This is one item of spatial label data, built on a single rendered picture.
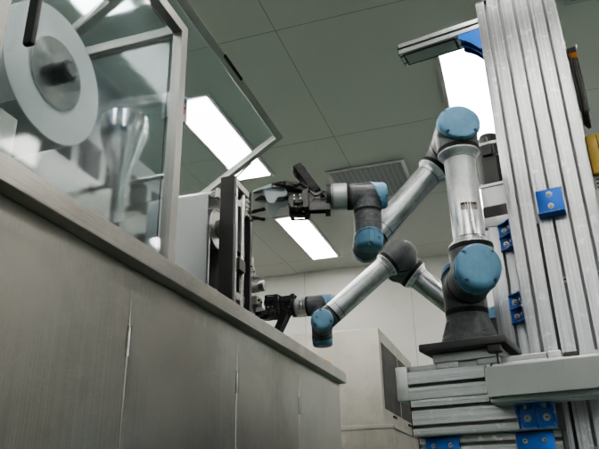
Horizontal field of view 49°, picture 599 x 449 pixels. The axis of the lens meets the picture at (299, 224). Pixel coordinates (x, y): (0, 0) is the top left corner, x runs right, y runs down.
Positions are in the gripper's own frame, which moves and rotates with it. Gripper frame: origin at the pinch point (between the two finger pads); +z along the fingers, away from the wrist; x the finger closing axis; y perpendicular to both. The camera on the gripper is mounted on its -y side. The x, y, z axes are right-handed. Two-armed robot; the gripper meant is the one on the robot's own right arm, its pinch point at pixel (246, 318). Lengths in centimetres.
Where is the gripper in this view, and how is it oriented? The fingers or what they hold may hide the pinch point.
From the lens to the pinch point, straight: 252.1
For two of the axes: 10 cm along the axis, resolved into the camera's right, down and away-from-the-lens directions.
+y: -0.2, -9.2, 3.9
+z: -9.5, 1.4, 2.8
